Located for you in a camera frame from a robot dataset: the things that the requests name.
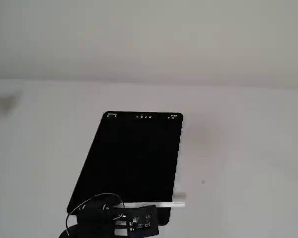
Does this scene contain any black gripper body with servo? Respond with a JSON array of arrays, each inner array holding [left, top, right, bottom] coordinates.
[[111, 204, 160, 238]]

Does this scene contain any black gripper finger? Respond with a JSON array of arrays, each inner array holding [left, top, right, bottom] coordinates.
[[96, 194, 125, 212]]

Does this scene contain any white stylus pencil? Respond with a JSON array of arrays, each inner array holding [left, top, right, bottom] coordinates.
[[118, 201, 187, 208]]

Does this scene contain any black tablet with silver edge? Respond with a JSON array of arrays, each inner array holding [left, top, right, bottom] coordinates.
[[66, 111, 184, 227]]

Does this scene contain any thin black cable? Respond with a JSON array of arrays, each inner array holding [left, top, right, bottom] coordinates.
[[66, 193, 124, 237]]

